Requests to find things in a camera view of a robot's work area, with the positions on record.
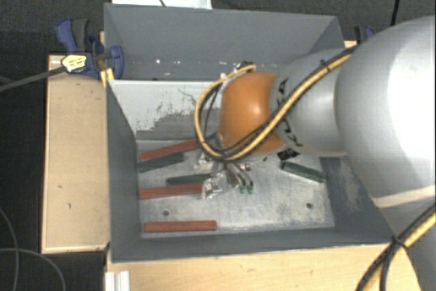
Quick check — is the pale wood board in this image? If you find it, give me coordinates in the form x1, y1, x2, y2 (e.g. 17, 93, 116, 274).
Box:
40, 54, 112, 255

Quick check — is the dark green flat block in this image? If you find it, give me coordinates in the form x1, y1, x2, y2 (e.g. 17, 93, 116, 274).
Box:
137, 152, 187, 174
165, 172, 214, 186
280, 160, 327, 184

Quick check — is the red-brown flat block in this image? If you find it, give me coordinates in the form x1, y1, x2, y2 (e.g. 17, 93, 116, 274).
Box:
139, 138, 200, 162
143, 219, 219, 234
139, 181, 206, 200

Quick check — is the grey metal bin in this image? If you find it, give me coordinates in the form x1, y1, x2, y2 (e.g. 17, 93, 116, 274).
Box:
103, 3, 396, 264

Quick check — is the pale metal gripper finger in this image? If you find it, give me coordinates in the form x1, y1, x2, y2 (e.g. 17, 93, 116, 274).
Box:
202, 180, 223, 200
208, 170, 228, 189

